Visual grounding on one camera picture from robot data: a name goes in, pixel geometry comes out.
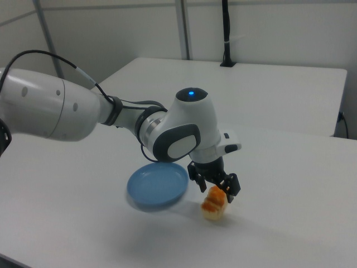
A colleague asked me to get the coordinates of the wide aluminium frame post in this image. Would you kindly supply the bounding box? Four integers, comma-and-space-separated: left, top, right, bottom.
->
175, 0, 194, 60

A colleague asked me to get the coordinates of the black wall cable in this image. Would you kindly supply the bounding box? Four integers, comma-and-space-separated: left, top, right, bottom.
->
337, 111, 350, 139

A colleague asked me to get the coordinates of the bread with orange topping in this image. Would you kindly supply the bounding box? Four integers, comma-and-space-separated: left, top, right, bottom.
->
200, 186, 229, 222

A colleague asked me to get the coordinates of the thin aluminium frame post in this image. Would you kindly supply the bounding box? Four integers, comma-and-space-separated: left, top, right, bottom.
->
32, 0, 65, 79

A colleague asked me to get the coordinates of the blue round plate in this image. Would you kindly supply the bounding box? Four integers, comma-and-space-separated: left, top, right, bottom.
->
127, 161, 190, 210

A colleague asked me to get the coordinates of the black pole with base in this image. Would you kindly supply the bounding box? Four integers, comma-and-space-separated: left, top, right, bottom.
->
219, 0, 237, 68

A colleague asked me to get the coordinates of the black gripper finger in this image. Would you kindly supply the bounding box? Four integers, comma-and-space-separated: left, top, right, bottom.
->
216, 172, 242, 204
187, 161, 208, 194

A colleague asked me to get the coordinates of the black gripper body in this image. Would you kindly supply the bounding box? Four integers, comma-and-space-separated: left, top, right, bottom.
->
192, 156, 225, 185

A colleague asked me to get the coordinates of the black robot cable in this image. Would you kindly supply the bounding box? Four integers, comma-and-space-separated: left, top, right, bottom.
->
0, 50, 168, 164

